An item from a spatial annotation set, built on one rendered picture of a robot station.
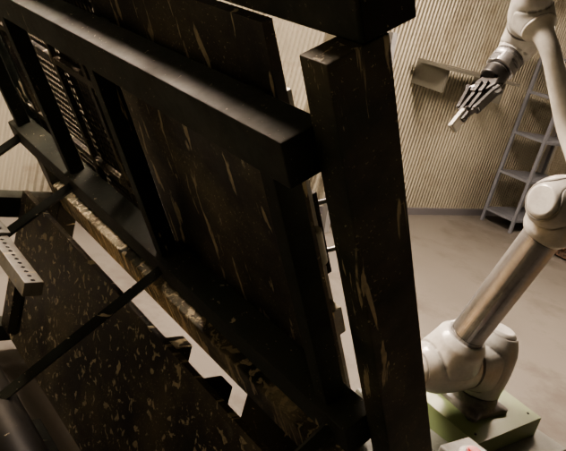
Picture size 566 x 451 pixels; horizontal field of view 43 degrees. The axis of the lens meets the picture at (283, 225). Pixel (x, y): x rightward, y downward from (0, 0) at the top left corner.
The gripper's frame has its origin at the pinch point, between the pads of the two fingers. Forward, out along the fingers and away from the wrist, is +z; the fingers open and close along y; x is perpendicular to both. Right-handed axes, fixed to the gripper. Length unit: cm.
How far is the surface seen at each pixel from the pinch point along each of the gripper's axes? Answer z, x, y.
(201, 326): 89, 3, -41
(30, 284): 110, -49, -31
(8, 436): 139, -32, -17
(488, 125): -321, 358, -431
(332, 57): 60, -75, 72
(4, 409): 137, -34, -27
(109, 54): 65, -83, 9
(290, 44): -151, 88, -365
